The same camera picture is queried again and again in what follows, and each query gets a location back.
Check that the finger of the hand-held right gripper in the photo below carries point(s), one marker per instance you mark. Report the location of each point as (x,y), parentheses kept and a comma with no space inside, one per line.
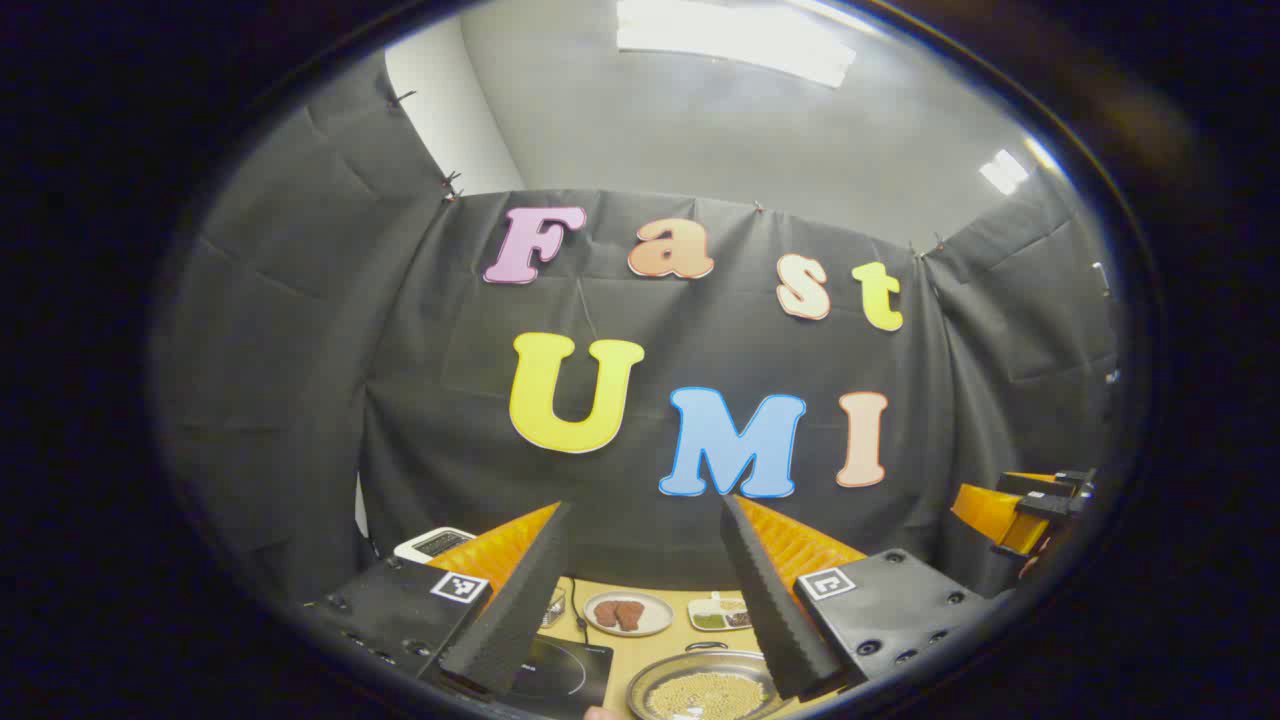
(985,510)

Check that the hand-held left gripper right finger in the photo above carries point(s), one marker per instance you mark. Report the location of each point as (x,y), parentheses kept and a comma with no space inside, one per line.
(770,610)

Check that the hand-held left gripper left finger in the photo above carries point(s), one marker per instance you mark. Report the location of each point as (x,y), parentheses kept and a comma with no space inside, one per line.
(520,610)

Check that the black induction cooktop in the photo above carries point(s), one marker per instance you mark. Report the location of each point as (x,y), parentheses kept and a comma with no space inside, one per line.
(570,670)

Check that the stainless steel pot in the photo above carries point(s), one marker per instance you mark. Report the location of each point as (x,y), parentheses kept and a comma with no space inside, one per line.
(690,662)

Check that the white divided dish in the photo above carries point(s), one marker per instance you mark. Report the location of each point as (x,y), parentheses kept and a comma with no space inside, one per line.
(712,620)

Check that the red meat slice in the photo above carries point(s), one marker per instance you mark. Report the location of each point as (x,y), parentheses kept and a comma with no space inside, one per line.
(605,614)
(629,615)

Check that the pile of soybeans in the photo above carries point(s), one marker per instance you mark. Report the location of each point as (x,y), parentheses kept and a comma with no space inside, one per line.
(705,695)

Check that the white toaster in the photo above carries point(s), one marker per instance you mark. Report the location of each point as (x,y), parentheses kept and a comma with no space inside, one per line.
(432,543)

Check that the round white plate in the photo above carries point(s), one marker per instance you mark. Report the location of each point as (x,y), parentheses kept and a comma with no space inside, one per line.
(655,620)

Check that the black backdrop cloth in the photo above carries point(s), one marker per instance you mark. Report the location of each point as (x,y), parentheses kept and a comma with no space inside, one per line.
(700,350)

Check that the small ceiling light panel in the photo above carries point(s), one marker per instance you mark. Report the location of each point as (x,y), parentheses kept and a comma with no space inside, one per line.
(1004,172)

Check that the large ceiling light panel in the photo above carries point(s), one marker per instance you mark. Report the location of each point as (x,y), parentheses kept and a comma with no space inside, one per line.
(740,40)

